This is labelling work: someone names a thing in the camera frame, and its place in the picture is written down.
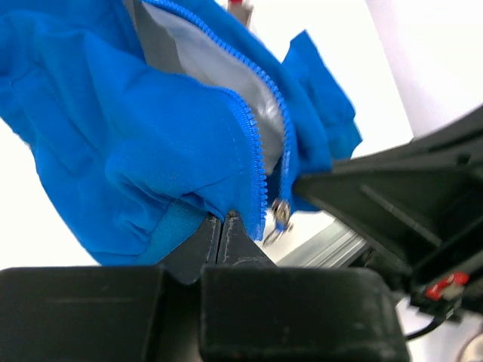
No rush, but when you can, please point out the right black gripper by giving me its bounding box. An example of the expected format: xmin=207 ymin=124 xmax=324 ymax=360
xmin=294 ymin=109 xmax=482 ymax=322

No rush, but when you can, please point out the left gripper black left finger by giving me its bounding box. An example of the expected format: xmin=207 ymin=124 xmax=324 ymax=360
xmin=1 ymin=216 xmax=221 ymax=361

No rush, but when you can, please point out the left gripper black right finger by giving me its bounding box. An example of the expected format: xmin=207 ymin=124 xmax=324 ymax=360
xmin=199 ymin=213 xmax=409 ymax=361

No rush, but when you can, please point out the blue white red jacket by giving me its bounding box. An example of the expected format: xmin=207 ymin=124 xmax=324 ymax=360
xmin=1 ymin=1 xmax=361 ymax=265

